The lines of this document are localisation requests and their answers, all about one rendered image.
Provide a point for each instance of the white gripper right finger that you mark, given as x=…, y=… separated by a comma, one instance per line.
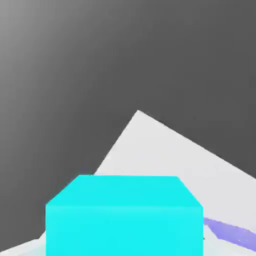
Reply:
x=216, y=249

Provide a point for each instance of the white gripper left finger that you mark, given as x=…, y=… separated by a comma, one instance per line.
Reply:
x=30, y=249

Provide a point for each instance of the small cyan cube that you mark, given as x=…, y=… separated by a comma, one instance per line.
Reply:
x=124, y=220

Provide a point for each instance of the large purple box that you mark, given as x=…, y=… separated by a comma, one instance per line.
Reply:
x=236, y=235

